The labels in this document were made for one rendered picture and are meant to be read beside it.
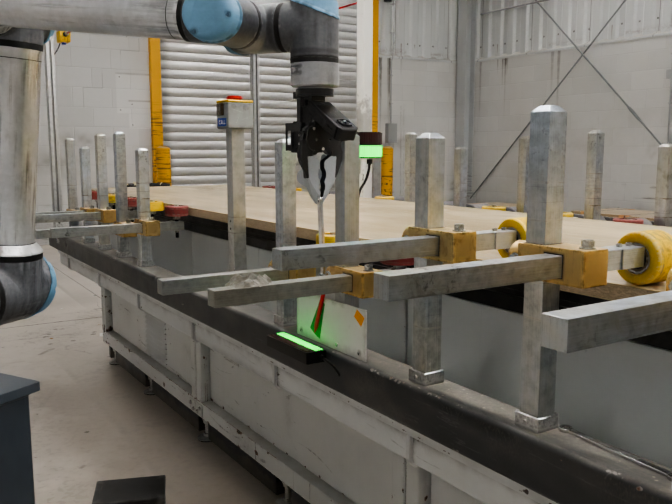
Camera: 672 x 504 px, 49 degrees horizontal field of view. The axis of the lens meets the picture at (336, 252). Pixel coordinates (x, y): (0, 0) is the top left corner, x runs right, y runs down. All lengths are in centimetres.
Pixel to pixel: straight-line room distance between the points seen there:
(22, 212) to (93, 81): 750
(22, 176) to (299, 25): 72
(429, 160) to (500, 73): 1020
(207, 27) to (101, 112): 794
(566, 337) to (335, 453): 149
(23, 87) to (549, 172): 114
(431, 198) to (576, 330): 62
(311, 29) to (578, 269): 66
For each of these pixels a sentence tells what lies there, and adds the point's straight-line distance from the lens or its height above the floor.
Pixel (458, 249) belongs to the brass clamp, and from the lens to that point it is 118.
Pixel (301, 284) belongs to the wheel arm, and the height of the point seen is 86.
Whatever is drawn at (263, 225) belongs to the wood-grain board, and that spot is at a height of 89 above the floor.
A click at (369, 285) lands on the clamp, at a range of 139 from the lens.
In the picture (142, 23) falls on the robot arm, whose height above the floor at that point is 132.
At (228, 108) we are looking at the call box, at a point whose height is 120.
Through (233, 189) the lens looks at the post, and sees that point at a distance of 187.
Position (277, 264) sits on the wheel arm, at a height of 94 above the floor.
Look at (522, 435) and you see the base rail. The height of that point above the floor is 70.
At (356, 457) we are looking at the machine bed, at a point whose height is 30.
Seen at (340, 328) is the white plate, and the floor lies 75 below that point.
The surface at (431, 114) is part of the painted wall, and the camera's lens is 1151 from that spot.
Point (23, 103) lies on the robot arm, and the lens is 174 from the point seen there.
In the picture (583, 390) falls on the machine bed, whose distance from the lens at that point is 134.
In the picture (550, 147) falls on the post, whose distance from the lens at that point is 105.
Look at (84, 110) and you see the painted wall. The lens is 917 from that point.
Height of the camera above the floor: 110
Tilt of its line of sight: 8 degrees down
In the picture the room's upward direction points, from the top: straight up
